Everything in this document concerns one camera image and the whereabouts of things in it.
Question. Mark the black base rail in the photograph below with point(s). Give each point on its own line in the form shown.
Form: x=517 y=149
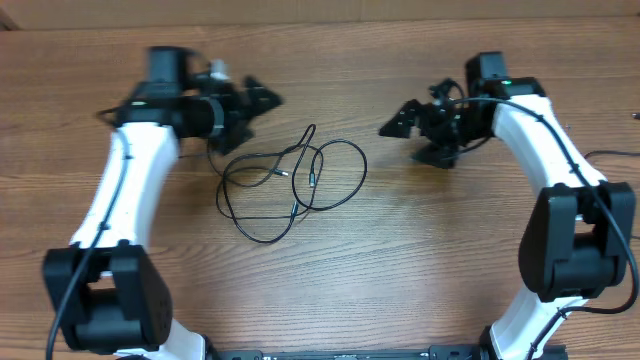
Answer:
x=390 y=355

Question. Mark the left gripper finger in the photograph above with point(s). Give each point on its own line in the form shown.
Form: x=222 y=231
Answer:
x=232 y=140
x=260 y=98

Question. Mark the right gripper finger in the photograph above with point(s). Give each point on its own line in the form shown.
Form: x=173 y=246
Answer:
x=443 y=157
x=402 y=123

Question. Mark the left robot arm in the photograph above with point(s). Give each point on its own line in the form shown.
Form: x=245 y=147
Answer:
x=107 y=295

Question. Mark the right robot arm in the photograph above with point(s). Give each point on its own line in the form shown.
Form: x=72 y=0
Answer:
x=577 y=241

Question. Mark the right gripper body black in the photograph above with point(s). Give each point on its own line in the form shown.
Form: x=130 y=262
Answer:
x=433 y=126

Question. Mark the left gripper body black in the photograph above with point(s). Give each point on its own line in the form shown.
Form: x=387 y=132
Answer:
x=234 y=110

